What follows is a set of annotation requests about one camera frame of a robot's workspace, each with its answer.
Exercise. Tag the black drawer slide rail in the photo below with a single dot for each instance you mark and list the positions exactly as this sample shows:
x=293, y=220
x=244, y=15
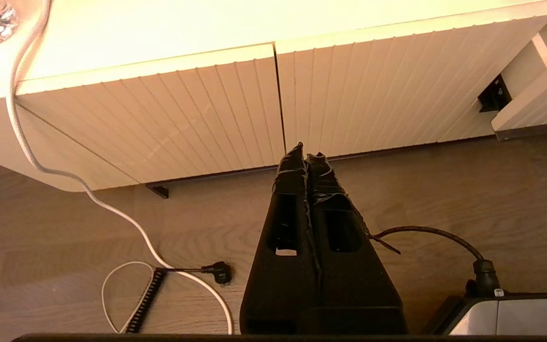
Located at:
x=494, y=95

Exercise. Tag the white ribbed cabinet door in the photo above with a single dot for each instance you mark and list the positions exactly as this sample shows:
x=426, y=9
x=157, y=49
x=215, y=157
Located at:
x=397, y=80
x=159, y=118

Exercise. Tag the white cabinet drawer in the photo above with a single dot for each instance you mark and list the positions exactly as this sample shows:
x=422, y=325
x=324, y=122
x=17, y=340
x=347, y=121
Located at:
x=539, y=99

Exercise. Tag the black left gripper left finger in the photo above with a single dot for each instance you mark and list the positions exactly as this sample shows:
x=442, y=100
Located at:
x=283, y=275

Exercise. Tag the black cabinet foot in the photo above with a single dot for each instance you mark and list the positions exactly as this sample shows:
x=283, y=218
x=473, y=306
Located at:
x=158, y=191

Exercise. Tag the white TV cabinet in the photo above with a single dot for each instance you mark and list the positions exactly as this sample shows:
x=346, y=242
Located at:
x=159, y=28

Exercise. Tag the silver robot base housing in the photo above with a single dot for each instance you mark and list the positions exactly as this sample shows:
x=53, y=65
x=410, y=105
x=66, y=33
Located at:
x=515, y=316

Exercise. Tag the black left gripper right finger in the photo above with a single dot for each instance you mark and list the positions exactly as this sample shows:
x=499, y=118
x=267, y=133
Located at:
x=354, y=285

